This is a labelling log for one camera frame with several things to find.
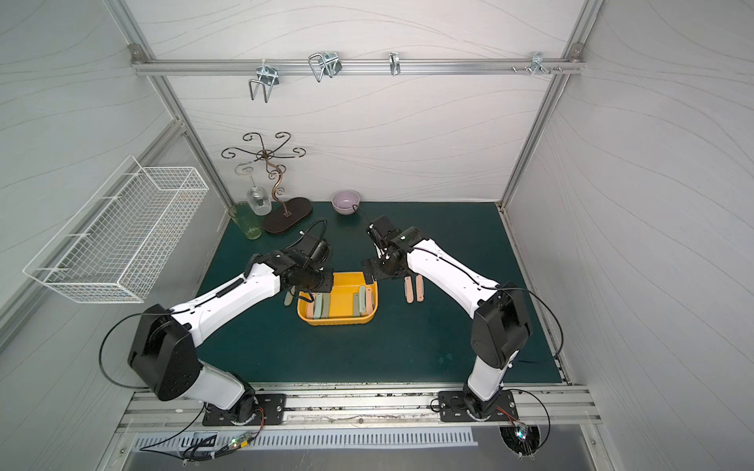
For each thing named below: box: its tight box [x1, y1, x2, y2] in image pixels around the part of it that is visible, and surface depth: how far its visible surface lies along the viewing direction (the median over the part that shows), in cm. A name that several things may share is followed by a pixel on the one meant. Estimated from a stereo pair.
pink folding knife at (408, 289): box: [404, 275, 415, 305], surface depth 97 cm
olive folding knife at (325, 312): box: [321, 292, 330, 319], surface depth 92 cm
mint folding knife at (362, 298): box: [359, 285, 367, 314], surface depth 95 cm
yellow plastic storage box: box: [296, 271, 379, 326], surface depth 92 cm
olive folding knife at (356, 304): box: [353, 292, 361, 317], surface depth 93 cm
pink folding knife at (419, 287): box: [415, 274, 425, 303], surface depth 97 cm
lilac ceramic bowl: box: [330, 189, 361, 216], surface depth 117 cm
